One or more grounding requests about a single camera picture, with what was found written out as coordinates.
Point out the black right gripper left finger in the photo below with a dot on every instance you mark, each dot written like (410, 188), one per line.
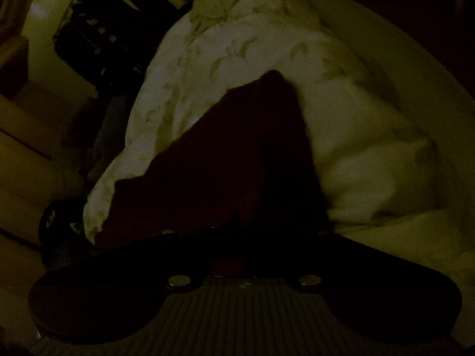
(109, 290)

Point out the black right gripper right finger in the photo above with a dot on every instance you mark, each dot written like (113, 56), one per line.
(378, 294)

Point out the dark large garment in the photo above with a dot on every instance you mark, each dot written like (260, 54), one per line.
(238, 193)

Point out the white floral bed sheet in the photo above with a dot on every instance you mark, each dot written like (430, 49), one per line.
(393, 150)

